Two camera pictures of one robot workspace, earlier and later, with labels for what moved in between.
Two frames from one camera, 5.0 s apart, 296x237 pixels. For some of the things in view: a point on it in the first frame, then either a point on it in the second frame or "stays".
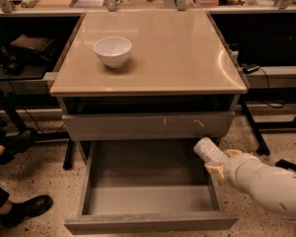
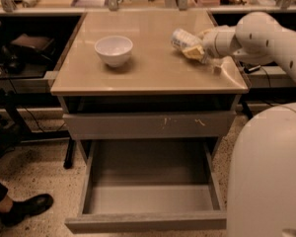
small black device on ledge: x=251 y=69 stays
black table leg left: x=69 y=155 stays
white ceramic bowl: x=113 y=50 stays
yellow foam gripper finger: x=230 y=152 to x=206 y=34
